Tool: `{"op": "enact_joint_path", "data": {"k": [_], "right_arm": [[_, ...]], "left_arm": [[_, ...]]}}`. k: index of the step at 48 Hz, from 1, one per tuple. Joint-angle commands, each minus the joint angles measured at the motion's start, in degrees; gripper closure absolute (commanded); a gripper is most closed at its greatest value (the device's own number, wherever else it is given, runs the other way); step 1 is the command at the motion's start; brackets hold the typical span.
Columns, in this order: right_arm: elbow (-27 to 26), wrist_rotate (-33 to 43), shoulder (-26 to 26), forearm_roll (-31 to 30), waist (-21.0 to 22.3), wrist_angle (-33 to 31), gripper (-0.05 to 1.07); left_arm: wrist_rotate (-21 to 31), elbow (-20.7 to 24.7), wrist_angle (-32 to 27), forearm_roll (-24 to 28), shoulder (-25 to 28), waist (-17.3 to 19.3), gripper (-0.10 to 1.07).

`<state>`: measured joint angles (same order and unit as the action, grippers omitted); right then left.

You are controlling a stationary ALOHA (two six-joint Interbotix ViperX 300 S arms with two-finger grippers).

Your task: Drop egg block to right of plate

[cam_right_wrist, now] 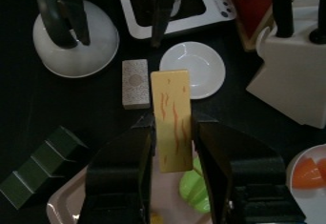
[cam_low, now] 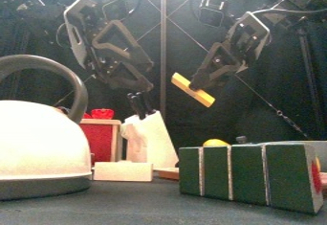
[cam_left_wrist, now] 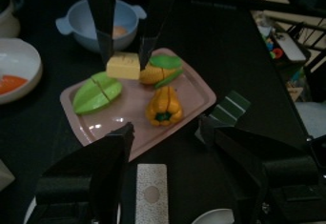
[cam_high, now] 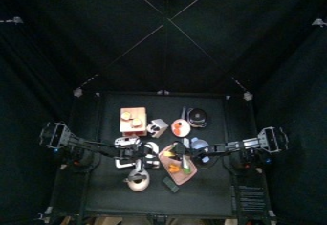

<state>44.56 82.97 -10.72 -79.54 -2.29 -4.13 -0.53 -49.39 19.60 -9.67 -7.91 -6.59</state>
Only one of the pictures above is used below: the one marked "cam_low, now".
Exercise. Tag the vertical metal frame pole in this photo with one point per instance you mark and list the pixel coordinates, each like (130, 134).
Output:
(163, 43)

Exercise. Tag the red toy piece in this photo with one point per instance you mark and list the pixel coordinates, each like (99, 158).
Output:
(102, 113)

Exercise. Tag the yellow toy lemon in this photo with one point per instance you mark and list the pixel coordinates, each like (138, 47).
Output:
(215, 143)

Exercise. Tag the small dark knob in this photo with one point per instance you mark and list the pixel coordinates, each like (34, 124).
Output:
(242, 139)

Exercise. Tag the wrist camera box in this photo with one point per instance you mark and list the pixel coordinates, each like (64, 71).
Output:
(211, 11)
(114, 9)

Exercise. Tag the red wooden box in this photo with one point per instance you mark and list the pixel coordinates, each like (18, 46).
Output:
(100, 139)

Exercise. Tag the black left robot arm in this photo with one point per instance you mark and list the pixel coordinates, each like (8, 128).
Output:
(26, 11)

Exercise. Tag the pink toy piece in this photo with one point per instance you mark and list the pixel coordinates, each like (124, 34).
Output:
(323, 184)

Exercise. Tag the flat white block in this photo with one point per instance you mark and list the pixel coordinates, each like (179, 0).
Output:
(123, 171)

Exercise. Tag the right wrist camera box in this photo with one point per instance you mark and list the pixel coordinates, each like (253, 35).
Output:
(211, 11)

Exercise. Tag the green sliced toy vegetable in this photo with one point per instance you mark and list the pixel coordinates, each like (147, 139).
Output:
(249, 174)

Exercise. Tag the black tripod leg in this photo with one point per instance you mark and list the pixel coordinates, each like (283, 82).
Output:
(310, 75)

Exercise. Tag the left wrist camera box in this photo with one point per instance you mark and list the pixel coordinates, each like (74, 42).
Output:
(114, 9)

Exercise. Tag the yellow egg block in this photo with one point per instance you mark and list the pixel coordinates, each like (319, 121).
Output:
(182, 82)

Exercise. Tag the thin diagonal metal rod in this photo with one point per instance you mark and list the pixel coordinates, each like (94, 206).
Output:
(279, 111)

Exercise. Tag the white knife block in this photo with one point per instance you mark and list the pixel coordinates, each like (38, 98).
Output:
(153, 142)

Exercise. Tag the flat wooden board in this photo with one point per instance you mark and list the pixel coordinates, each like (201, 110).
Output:
(169, 173)

